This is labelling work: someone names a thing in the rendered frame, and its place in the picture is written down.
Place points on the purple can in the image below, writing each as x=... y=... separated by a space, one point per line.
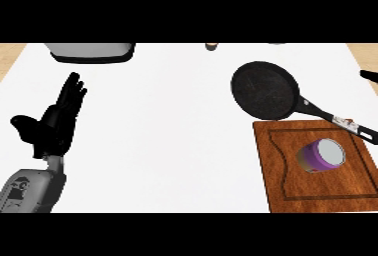
x=322 y=156

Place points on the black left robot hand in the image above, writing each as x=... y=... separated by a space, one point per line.
x=57 y=120

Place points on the black frying pan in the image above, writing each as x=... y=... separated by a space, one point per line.
x=266 y=90

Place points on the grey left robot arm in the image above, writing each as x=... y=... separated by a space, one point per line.
x=29 y=190

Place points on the small brown bottle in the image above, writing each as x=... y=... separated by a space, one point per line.
x=211 y=46

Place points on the grey and black appliance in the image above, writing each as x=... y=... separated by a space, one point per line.
x=90 y=51

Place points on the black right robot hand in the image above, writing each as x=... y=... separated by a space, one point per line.
x=369 y=75

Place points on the brown wooden cutting board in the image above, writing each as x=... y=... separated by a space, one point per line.
x=314 y=186

